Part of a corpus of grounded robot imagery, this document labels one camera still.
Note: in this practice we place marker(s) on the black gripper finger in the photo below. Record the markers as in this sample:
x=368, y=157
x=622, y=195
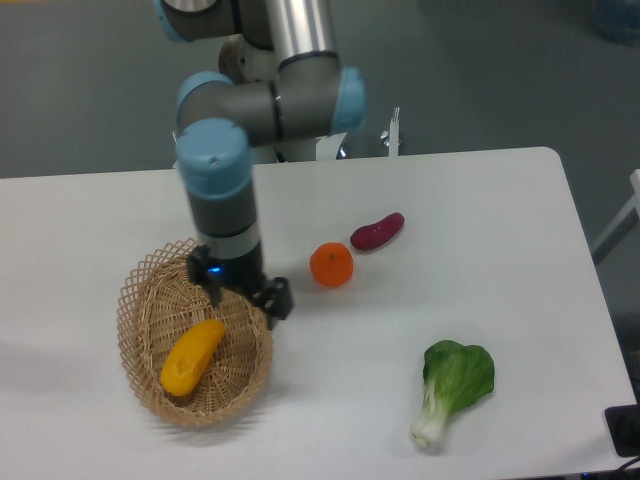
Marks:
x=274, y=299
x=201, y=271

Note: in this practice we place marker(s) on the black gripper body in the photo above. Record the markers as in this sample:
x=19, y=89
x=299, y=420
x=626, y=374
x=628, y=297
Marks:
x=241, y=274

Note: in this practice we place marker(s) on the yellow mango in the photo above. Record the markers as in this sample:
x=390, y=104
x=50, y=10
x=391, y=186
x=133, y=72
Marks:
x=190, y=356

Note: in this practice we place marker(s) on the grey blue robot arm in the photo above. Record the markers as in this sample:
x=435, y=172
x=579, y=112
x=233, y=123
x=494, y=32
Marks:
x=220, y=123

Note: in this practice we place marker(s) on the woven wicker basket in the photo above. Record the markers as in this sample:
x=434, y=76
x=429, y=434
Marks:
x=158, y=304

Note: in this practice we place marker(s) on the orange tangerine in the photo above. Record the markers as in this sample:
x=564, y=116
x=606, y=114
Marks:
x=331, y=264

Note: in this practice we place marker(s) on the purple sweet potato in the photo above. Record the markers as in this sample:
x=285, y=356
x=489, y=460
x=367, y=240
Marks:
x=373, y=236

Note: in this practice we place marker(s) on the green bok choy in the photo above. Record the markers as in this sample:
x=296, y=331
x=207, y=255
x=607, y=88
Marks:
x=455, y=378

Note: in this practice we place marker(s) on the white furniture leg right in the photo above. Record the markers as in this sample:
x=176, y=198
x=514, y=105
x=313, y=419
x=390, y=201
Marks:
x=620, y=225

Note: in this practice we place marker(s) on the black device at table edge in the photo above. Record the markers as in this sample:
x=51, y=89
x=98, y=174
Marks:
x=623, y=425

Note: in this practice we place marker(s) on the blue water jug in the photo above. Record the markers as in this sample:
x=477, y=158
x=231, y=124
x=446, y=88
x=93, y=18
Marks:
x=618, y=20

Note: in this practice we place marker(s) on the white pedestal base frame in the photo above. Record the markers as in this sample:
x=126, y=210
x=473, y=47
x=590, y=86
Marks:
x=332, y=147

